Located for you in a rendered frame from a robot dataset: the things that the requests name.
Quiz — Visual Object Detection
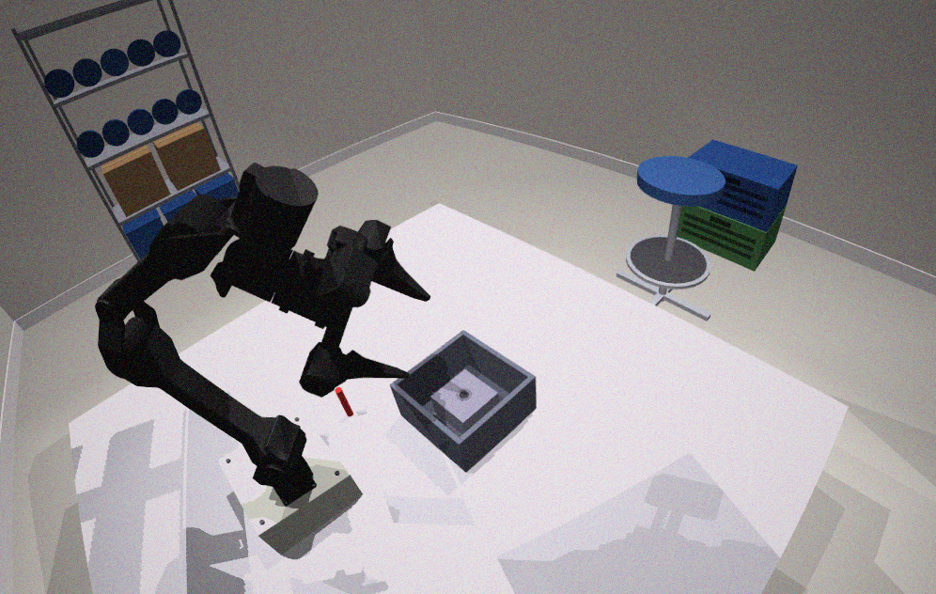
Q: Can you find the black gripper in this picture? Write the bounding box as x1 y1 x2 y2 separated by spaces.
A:
271 220 430 398

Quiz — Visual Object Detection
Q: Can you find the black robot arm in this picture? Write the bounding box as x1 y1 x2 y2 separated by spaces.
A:
95 163 377 506

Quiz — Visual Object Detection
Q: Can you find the dark red peg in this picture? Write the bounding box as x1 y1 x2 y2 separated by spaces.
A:
335 387 353 416

